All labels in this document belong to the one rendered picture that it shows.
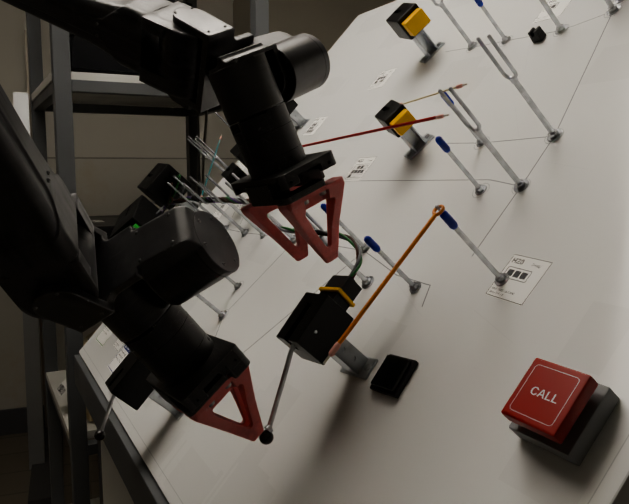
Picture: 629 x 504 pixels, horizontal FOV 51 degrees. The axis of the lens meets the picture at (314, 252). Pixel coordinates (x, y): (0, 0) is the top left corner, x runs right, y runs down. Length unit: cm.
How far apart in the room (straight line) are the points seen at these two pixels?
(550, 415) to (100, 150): 301
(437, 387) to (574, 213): 21
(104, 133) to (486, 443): 295
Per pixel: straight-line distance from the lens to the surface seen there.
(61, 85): 151
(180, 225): 51
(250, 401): 62
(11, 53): 339
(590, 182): 68
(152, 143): 337
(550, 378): 50
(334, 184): 62
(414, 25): 112
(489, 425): 56
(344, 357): 68
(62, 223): 47
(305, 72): 66
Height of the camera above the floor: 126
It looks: 7 degrees down
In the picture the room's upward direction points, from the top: straight up
